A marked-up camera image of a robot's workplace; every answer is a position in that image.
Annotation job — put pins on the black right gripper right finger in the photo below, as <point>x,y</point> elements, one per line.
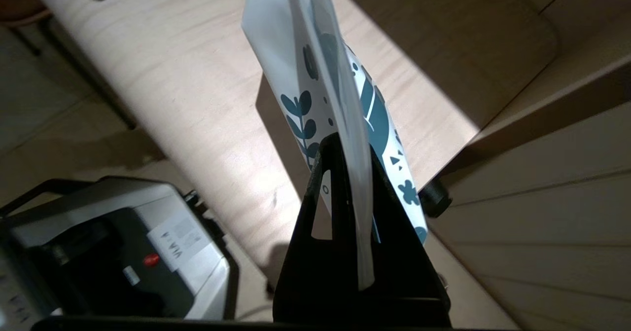
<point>404,281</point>

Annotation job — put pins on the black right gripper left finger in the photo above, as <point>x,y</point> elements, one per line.
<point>305,281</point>

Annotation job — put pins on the white floral zip pouch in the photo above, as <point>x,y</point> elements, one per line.
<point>276,35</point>

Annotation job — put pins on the grey black robot base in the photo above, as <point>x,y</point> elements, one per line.
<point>98,252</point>

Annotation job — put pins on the black desk edge knob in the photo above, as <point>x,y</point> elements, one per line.
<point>435,198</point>

